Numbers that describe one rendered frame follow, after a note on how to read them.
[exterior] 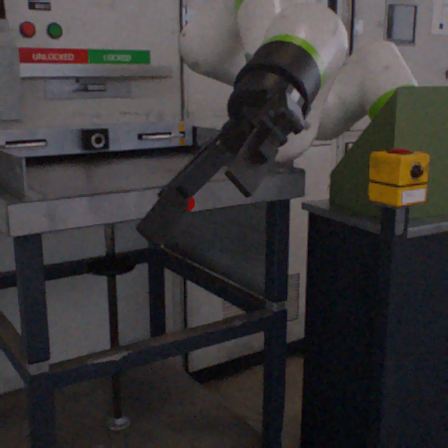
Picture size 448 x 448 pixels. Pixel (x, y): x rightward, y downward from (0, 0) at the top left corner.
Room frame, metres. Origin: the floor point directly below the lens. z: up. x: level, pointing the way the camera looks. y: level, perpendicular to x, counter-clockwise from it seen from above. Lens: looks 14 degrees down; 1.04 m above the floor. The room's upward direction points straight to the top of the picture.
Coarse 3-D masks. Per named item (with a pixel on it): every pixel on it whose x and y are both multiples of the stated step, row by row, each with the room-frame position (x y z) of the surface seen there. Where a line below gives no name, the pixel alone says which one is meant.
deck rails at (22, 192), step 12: (192, 132) 1.60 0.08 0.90; (204, 132) 1.55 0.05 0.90; (216, 132) 1.51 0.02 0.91; (192, 144) 1.61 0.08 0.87; (0, 156) 1.08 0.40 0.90; (12, 156) 1.01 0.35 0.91; (228, 156) 1.46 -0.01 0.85; (0, 168) 1.08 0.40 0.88; (12, 168) 1.01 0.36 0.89; (24, 168) 0.96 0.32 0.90; (276, 168) 1.29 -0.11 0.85; (288, 168) 1.27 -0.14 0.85; (0, 180) 1.09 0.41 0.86; (12, 180) 1.02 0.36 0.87; (24, 180) 0.96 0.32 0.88; (12, 192) 1.01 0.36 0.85; (24, 192) 0.96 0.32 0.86; (36, 192) 1.01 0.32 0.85
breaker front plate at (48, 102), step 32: (32, 0) 1.39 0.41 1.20; (64, 0) 1.43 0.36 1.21; (96, 0) 1.47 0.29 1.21; (128, 0) 1.51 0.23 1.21; (160, 0) 1.56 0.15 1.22; (64, 32) 1.43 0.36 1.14; (96, 32) 1.47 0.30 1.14; (128, 32) 1.51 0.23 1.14; (160, 32) 1.56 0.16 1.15; (160, 64) 1.56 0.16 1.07; (32, 96) 1.38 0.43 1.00; (64, 96) 1.42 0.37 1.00; (96, 96) 1.46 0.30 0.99; (128, 96) 1.51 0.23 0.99; (160, 96) 1.56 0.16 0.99; (0, 128) 1.34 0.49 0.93; (32, 128) 1.38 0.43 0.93
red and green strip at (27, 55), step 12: (24, 48) 1.38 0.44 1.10; (36, 48) 1.39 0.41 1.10; (48, 48) 1.41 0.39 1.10; (60, 48) 1.42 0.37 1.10; (72, 48) 1.44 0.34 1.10; (84, 48) 1.45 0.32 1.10; (24, 60) 1.37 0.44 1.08; (36, 60) 1.39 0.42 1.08; (48, 60) 1.40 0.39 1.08; (60, 60) 1.42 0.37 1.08; (72, 60) 1.43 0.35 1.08; (84, 60) 1.45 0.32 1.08; (96, 60) 1.47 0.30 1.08; (108, 60) 1.48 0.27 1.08; (120, 60) 1.50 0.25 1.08; (132, 60) 1.52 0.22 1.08; (144, 60) 1.53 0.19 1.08
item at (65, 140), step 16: (48, 128) 1.39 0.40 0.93; (64, 128) 1.41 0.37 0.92; (80, 128) 1.43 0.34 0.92; (112, 128) 1.47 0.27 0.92; (128, 128) 1.49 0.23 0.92; (144, 128) 1.52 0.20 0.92; (160, 128) 1.54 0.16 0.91; (48, 144) 1.39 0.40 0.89; (64, 144) 1.41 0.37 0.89; (80, 144) 1.43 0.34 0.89; (112, 144) 1.47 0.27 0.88; (128, 144) 1.49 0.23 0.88; (144, 144) 1.52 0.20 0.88; (160, 144) 1.54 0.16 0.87
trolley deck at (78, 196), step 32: (32, 160) 1.44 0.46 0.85; (64, 160) 1.44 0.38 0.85; (96, 160) 1.44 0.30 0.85; (128, 160) 1.44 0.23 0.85; (160, 160) 1.44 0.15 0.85; (0, 192) 1.03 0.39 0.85; (64, 192) 1.03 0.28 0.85; (96, 192) 1.03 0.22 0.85; (128, 192) 1.05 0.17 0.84; (224, 192) 1.17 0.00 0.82; (256, 192) 1.21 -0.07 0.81; (288, 192) 1.25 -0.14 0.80; (0, 224) 0.98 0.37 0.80; (32, 224) 0.96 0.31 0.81; (64, 224) 0.99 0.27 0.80; (96, 224) 1.02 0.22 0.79
